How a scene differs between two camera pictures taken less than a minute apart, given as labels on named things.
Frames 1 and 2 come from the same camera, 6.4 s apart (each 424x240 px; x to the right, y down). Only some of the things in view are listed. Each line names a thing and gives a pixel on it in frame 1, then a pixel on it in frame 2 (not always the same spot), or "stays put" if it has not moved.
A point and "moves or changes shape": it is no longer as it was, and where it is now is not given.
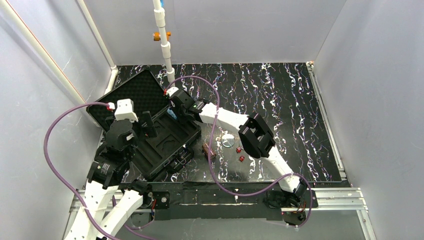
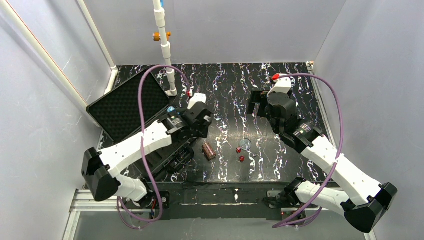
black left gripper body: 142,120 -> 203,120
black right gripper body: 177,100 -> 257,103
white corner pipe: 114,68 stays put
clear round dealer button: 227,140 moves or changes shape
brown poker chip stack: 205,149 stays put
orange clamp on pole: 157,36 stays put
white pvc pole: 160,22 stays put
